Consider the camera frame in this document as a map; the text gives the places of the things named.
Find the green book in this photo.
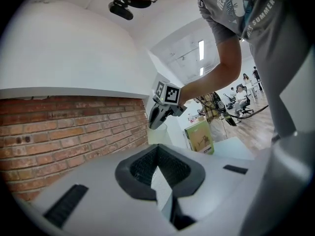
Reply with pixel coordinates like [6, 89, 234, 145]
[184, 120, 215, 155]

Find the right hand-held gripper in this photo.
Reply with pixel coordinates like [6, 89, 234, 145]
[148, 81, 188, 130]

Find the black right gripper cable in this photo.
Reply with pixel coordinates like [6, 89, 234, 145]
[193, 97, 269, 119]

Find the dark swivel chair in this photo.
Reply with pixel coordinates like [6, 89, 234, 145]
[236, 84, 254, 116]

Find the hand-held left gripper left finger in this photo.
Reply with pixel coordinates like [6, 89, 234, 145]
[14, 143, 178, 236]

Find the person's grey printed t-shirt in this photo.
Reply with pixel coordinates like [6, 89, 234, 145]
[191, 0, 296, 46]

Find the person's right forearm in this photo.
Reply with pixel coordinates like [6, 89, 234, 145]
[181, 40, 243, 108]

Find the black head camera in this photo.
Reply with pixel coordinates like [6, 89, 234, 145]
[108, 0, 134, 21]

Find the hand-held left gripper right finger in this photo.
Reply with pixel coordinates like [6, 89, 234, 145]
[157, 143, 271, 236]

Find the clear plastic cup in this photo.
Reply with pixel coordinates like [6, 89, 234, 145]
[147, 123, 168, 146]

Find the white table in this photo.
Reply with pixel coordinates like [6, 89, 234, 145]
[246, 81, 263, 99]

